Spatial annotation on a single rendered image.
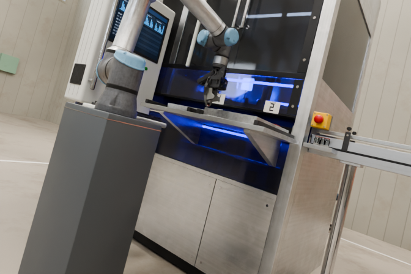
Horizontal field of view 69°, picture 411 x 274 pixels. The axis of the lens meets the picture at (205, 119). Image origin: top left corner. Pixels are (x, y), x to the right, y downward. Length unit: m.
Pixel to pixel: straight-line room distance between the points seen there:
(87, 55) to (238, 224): 1.20
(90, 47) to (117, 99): 0.73
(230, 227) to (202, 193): 0.25
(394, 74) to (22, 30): 9.08
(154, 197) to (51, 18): 8.99
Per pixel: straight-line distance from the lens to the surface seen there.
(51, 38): 10.47
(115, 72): 1.10
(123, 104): 1.07
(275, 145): 1.45
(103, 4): 1.82
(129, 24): 1.27
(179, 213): 1.83
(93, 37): 1.78
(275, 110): 1.55
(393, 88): 5.10
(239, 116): 1.20
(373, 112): 5.02
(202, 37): 1.46
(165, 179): 1.90
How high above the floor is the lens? 0.80
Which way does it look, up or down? 3 degrees up
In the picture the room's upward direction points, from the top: 14 degrees clockwise
